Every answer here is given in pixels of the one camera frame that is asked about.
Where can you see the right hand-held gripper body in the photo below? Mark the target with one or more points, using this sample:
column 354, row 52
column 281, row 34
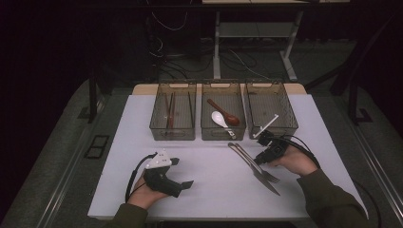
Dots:
column 277, row 148

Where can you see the black floor socket plate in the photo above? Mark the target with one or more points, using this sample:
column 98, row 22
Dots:
column 96, row 147

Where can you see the white ceramic spoon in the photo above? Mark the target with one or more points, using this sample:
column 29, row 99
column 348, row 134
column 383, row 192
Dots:
column 218, row 117

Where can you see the brown wooden spoon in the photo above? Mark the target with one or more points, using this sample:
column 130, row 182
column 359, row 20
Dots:
column 233, row 120

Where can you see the person's right hand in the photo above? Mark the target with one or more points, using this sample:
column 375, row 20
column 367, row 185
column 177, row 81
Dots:
column 297, row 161

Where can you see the person's left hand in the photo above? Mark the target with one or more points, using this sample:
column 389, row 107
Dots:
column 142, row 194

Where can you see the clear grey plastic bin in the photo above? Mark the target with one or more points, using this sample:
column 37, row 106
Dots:
column 269, row 104
column 221, row 95
column 182, row 110

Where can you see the black chopstick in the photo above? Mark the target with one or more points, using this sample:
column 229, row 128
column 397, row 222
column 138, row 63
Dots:
column 168, row 122
column 191, row 107

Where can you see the metal fork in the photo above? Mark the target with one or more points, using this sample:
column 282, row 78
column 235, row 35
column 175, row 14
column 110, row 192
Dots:
column 273, row 178

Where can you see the metal table knife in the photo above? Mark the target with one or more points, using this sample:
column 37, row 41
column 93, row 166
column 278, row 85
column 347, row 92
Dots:
column 269, row 186

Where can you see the black metal stand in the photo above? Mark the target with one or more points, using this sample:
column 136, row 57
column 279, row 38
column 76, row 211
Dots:
column 92, row 101
column 352, row 101

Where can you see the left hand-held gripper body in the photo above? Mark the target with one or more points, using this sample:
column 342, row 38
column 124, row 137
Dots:
column 158, row 182

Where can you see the white metal-frame desk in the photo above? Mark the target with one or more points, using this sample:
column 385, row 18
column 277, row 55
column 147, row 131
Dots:
column 216, row 47

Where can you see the metal floor rail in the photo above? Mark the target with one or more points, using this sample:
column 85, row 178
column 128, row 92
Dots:
column 65, row 183
column 380, row 170

